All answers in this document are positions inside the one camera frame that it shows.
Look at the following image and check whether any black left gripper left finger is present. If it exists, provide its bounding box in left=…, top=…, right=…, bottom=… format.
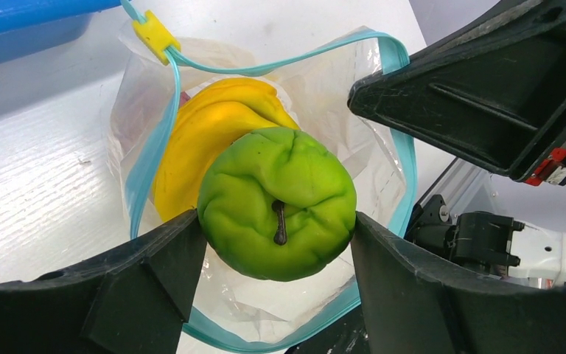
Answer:
left=0, top=210, right=206, bottom=353

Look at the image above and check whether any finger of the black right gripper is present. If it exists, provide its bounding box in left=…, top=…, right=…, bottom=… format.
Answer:
left=348, top=1, right=566, bottom=182

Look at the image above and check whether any blue plastic bin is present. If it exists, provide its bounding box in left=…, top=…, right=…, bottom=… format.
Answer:
left=0, top=0, right=120, bottom=63

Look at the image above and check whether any aluminium frame rail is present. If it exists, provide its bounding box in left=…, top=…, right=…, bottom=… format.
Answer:
left=410, top=158, right=499, bottom=224

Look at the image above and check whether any clear zip top bag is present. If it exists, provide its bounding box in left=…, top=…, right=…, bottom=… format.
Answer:
left=108, top=1, right=417, bottom=353

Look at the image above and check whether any yellow banana bunch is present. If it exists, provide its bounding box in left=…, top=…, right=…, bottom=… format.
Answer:
left=152, top=77, right=298, bottom=221

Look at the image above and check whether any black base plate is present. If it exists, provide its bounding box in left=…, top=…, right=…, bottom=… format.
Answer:
left=285, top=305, right=371, bottom=354

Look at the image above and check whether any green apple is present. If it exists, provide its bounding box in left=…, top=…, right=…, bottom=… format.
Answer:
left=197, top=128, right=357, bottom=282

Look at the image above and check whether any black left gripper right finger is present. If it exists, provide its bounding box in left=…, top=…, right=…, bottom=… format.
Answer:
left=351, top=212, right=566, bottom=353

